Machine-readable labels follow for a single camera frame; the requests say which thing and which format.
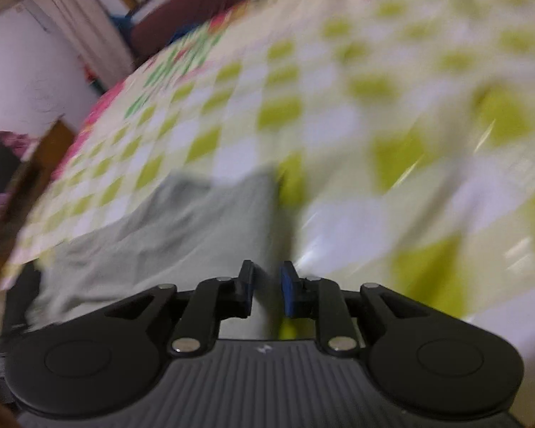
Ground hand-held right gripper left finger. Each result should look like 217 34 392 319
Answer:
107 260 256 357

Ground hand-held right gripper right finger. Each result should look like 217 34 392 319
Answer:
281 261 433 357

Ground grey-green pants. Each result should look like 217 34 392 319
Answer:
27 170 296 340

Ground folded black cloth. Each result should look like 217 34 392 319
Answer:
2 266 44 336

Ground wooden cabinet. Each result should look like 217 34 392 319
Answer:
0 118 77 322

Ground blue plastic bag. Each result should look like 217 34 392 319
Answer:
111 12 135 39

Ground beige curtain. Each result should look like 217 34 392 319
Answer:
24 0 137 94

